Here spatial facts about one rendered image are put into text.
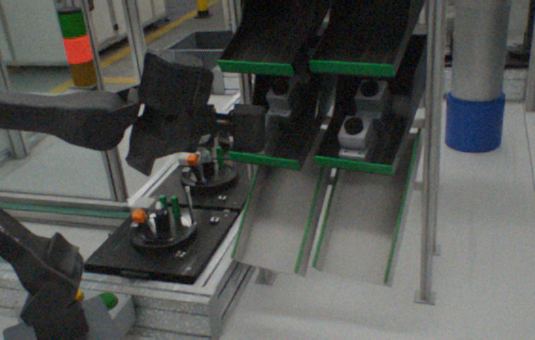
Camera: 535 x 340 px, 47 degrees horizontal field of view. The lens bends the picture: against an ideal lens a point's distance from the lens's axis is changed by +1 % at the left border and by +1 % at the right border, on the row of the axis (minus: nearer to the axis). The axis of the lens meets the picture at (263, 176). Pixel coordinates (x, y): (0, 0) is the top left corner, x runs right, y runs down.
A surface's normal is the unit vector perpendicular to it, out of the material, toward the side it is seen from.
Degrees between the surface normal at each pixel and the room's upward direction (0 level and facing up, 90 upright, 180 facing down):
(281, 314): 0
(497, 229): 0
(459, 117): 90
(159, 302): 90
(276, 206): 45
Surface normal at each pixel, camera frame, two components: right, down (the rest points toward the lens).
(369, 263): -0.39, -0.33
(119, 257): -0.09, -0.89
